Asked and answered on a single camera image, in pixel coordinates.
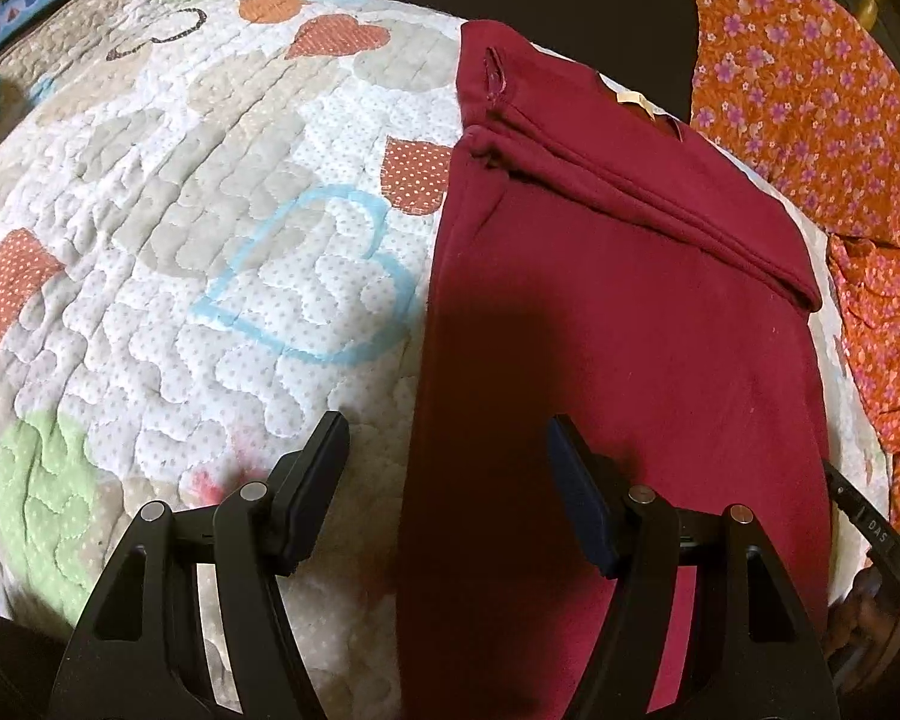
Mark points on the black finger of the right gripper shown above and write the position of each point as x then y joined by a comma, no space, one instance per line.
884,541

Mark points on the quilted heart pattern bedspread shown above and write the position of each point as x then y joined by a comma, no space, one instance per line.
217,219

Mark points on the person right hand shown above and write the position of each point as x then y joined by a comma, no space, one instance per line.
863,633

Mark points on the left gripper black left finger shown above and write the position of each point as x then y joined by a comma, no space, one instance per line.
138,649

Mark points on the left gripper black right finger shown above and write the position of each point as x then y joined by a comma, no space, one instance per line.
703,621

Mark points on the dark red small sweater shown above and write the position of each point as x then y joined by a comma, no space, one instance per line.
594,262

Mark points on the orange floral fabric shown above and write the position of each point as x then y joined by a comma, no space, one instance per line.
801,93

